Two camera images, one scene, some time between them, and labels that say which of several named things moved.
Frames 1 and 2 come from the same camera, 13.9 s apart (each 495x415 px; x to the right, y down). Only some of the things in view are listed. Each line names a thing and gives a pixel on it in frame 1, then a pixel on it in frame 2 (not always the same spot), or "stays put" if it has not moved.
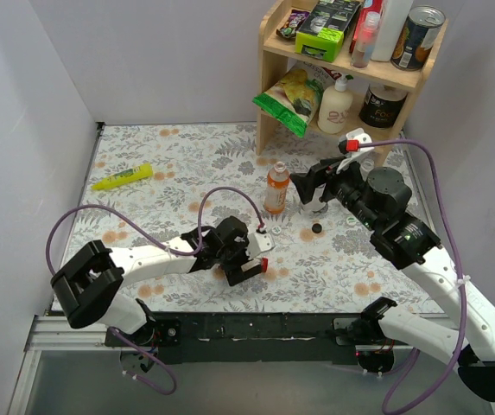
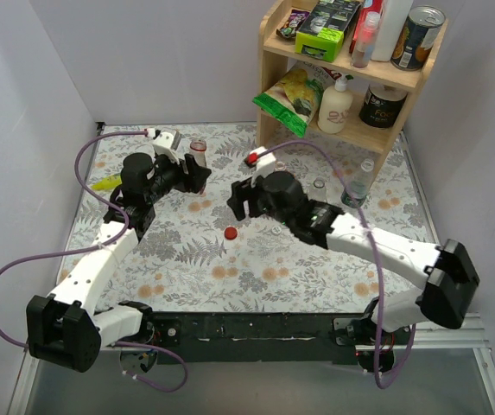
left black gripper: x=238 y=268 -> x=189 y=174
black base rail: x=217 y=338 stays put
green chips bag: x=293 y=100 stays put
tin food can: x=416 y=37 stays put
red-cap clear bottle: x=255 y=267 -> x=198 y=149
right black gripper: x=321 y=178 -> x=246 y=201
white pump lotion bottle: x=334 y=106 stays put
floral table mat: x=155 y=183 stays put
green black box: x=322 y=34 stays put
